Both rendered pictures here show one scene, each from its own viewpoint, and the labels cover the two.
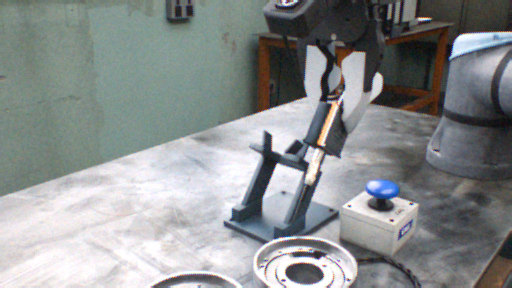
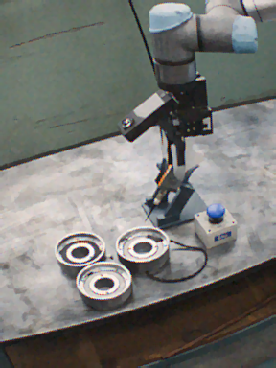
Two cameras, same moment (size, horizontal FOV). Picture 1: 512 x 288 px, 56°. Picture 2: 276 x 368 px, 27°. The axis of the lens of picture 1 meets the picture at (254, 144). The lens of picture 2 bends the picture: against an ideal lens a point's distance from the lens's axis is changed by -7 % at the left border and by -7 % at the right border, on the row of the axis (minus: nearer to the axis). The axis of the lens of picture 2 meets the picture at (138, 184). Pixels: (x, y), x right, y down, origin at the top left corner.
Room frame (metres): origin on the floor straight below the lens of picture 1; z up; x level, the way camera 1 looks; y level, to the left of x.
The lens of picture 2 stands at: (-0.33, -0.56, 1.63)
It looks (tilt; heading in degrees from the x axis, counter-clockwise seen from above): 36 degrees down; 34
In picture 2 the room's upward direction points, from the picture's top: 6 degrees counter-clockwise
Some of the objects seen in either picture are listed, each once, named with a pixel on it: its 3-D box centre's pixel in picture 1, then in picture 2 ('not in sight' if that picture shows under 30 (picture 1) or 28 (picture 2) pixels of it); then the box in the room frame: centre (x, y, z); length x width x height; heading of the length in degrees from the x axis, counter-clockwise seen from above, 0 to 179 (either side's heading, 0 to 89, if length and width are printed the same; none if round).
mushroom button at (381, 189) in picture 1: (380, 201); (216, 217); (0.53, -0.16, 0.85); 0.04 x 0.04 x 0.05
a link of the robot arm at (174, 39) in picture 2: not in sight; (173, 32); (0.52, -0.10, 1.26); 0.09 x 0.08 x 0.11; 114
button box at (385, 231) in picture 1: (381, 218); (218, 225); (0.54, -0.16, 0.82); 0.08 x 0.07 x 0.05; 140
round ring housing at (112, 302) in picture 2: not in sight; (104, 287); (0.29, -0.04, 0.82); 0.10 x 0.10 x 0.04
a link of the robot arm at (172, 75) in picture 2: not in sight; (174, 68); (0.52, -0.10, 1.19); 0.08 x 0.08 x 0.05
